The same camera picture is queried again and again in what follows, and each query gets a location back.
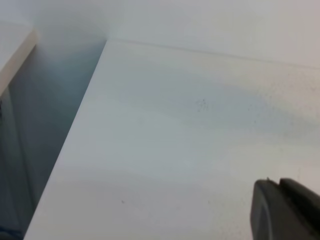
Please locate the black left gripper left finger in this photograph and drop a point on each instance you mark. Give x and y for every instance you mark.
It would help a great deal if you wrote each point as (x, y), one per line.
(273, 216)

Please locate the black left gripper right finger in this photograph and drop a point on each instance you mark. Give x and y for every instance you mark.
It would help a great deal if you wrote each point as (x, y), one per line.
(306, 200)

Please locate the white side table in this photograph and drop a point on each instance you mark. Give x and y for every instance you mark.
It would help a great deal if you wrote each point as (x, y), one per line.
(16, 43)

